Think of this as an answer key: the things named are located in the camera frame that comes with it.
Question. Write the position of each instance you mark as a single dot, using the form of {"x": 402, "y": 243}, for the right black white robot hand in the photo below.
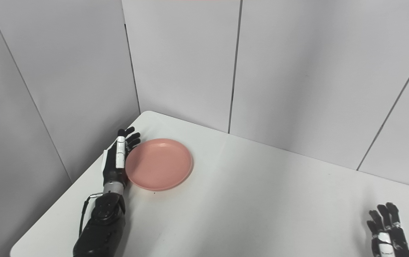
{"x": 388, "y": 233}

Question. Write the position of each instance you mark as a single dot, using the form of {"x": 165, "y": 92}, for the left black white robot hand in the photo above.
{"x": 113, "y": 160}

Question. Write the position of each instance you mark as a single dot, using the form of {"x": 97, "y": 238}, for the pink round plate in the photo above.
{"x": 158, "y": 164}

